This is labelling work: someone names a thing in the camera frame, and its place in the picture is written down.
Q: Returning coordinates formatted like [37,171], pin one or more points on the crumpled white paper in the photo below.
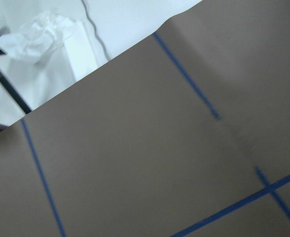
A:
[37,38]

